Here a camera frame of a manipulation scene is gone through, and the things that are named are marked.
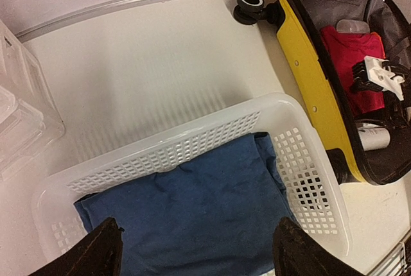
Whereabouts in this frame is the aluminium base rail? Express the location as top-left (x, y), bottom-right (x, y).
top-left (368, 231), bottom-right (410, 276)

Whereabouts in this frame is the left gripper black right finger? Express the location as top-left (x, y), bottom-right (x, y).
top-left (272, 217), bottom-right (361, 276)

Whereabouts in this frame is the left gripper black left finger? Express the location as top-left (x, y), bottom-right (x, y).
top-left (32, 217), bottom-right (124, 276)

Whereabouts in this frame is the orange folded garment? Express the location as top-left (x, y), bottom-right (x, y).
top-left (372, 31), bottom-right (386, 59)

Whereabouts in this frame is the blue garment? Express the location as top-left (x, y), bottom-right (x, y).
top-left (74, 133), bottom-right (292, 275)

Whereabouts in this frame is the white plastic drawer organizer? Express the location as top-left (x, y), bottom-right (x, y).
top-left (1, 23), bottom-right (66, 182)

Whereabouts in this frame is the white perforated plastic basket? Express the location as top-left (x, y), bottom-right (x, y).
top-left (31, 93), bottom-right (352, 262)

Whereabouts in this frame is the clear plastic jar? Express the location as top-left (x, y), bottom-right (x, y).
top-left (336, 19), bottom-right (370, 34)

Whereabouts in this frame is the yellow Pikachu hard-shell suitcase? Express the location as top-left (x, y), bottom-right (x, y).
top-left (233, 0), bottom-right (410, 185)

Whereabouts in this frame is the red garment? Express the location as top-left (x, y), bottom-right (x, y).
top-left (320, 26), bottom-right (385, 116)

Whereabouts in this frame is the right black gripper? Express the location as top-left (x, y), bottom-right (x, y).
top-left (383, 61), bottom-right (410, 131)

